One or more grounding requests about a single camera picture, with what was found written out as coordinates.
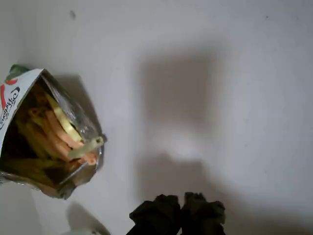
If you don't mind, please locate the orange veggie straw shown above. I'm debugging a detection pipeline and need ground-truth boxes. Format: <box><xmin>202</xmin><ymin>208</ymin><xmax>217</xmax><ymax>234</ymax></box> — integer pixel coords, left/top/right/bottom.
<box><xmin>46</xmin><ymin>112</ymin><xmax>85</xmax><ymax>150</ymax></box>
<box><xmin>69</xmin><ymin>153</ymin><xmax>97</xmax><ymax>166</ymax></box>

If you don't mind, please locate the veggie straw snack packet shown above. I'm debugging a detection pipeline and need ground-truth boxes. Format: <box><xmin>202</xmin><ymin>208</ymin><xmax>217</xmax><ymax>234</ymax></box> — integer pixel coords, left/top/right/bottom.
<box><xmin>0</xmin><ymin>64</ymin><xmax>108</xmax><ymax>200</ymax></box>

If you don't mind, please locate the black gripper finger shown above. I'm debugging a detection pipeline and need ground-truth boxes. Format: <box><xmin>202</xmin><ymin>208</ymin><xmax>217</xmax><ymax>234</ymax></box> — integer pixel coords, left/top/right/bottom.
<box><xmin>127</xmin><ymin>194</ymin><xmax>182</xmax><ymax>235</ymax></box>
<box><xmin>180</xmin><ymin>191</ymin><xmax>226</xmax><ymax>235</ymax></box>

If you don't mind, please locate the yellow veggie straw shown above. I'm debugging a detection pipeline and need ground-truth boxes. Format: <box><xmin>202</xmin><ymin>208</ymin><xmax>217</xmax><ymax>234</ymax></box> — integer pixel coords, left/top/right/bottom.
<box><xmin>45</xmin><ymin>92</ymin><xmax>84</xmax><ymax>143</ymax></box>

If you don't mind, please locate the pale green veggie straw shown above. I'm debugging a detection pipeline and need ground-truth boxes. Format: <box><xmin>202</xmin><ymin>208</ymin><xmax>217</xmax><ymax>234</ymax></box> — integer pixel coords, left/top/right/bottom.
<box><xmin>67</xmin><ymin>136</ymin><xmax>105</xmax><ymax>160</ymax></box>

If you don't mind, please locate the white ceramic bowl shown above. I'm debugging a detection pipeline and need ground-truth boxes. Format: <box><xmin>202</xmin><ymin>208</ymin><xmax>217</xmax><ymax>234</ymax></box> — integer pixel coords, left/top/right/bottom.
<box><xmin>61</xmin><ymin>221</ymin><xmax>111</xmax><ymax>235</ymax></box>

